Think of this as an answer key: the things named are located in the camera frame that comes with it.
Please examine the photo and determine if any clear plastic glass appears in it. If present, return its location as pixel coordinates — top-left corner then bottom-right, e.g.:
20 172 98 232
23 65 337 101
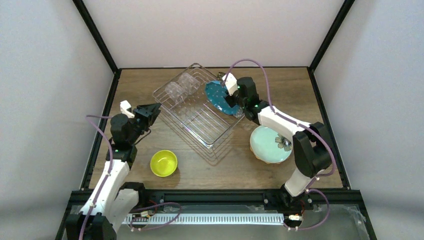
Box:
177 73 201 95
165 81 188 105

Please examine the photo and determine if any metal wire dish rack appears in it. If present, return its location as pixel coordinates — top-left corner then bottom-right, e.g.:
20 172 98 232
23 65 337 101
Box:
152 63 244 149

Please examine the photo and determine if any light blue floral plate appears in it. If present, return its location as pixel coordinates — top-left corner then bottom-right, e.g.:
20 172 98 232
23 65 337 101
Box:
249 125 293 163

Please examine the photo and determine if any black floral square plate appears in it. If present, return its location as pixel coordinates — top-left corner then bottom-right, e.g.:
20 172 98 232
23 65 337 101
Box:
216 71 226 82

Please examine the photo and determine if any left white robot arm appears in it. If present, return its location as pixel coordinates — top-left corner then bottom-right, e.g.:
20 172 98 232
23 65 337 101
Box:
65 100 161 240

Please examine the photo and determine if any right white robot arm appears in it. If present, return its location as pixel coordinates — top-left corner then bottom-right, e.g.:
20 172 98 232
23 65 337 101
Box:
221 73 335 198

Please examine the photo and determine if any yellow-green small bowl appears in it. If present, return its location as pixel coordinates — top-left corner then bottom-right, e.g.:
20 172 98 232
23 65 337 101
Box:
149 150 178 178

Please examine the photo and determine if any orange plate under blue plate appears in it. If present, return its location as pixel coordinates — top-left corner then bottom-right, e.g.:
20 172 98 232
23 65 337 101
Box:
249 145 282 165

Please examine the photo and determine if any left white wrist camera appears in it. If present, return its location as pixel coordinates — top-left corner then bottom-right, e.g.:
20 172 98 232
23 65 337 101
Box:
119 100 135 119

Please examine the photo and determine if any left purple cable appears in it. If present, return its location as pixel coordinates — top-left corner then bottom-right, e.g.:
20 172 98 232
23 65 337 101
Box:
77 114 182 240

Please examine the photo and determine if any left black frame post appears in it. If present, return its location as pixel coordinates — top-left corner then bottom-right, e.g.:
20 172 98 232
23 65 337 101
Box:
72 0 119 74

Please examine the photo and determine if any black frame post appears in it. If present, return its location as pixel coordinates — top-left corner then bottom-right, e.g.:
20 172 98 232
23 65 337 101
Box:
72 0 119 74
309 0 355 72

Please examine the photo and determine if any white slotted cable duct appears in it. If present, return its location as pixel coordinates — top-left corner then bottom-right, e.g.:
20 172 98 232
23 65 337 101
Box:
122 213 285 226

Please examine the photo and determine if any right black frame post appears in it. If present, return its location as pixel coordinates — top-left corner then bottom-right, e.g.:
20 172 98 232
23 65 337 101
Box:
309 0 355 72

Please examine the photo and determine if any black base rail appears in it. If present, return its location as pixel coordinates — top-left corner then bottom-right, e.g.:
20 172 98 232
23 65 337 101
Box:
66 188 366 213

